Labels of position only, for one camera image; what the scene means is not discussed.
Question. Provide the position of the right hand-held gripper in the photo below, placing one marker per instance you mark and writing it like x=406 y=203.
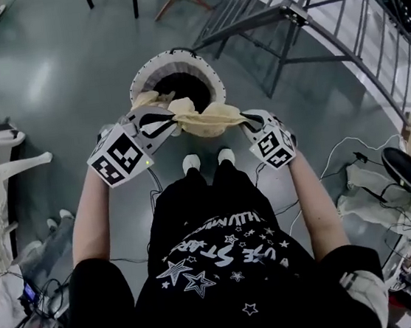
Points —
x=274 y=147

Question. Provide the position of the person's left forearm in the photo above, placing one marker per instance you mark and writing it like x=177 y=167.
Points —
x=93 y=218

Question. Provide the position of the person's right forearm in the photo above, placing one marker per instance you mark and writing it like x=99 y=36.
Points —
x=316 y=201

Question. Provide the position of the person's white left shoe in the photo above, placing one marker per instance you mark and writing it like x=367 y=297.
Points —
x=191 y=162

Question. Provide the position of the person's white shoe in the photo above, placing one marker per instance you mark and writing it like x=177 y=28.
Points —
x=191 y=162
x=226 y=156

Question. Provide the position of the person's black trousers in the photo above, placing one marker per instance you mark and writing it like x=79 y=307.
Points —
x=202 y=197

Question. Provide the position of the black star print t-shirt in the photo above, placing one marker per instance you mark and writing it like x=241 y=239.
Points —
x=224 y=287

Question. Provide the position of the grey metal drying rack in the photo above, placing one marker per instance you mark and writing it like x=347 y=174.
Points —
x=296 y=14

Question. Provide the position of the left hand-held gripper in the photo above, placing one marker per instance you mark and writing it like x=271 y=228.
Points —
x=119 y=155

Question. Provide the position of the black stool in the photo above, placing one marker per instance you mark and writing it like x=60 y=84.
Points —
x=135 y=1

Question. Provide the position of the person's white right shoe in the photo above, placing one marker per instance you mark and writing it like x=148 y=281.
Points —
x=226 y=156

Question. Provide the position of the white woven laundry basket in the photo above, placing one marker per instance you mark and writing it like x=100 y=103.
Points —
x=174 y=63

